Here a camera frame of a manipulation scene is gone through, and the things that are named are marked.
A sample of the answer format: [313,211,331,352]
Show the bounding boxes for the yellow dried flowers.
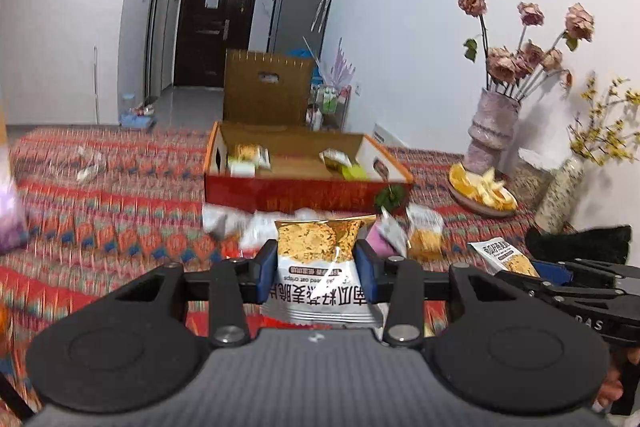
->
[568,72,639,167]

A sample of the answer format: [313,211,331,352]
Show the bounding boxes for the blue pet feeder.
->
[119,93,155,130]

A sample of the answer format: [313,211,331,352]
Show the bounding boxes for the dark entrance door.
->
[174,0,256,89]

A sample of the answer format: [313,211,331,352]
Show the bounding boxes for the oat crisp snack packet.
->
[262,216,383,329]

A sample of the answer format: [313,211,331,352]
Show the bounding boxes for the white wall panel board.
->
[372,124,407,147]

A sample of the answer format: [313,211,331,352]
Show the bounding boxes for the metal storage rack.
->
[306,84,352,132]

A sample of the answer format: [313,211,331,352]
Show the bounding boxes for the dried pink roses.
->
[458,0,596,103]

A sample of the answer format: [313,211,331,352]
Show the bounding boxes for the pink ceramic vase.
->
[463,89,521,174]

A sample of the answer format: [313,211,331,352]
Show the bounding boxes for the glass jar white lid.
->
[509,148,560,210]

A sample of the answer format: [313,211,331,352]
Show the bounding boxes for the golden cracker snack packet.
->
[406,202,445,262]

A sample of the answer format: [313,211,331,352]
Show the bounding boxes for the plate of orange peels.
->
[448,162,518,218]

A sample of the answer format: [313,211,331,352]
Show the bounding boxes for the speckled slim vase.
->
[534,154,585,234]

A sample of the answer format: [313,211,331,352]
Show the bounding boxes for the brown wooden chair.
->
[222,50,314,127]

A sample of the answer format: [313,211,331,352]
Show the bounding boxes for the red cardboard snack box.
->
[203,121,414,215]

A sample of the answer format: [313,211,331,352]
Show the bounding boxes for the patterned red tablecloth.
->
[1,127,534,405]

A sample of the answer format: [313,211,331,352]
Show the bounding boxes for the grey refrigerator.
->
[267,0,331,57]

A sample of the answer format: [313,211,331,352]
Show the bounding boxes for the black furry object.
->
[525,225,632,265]

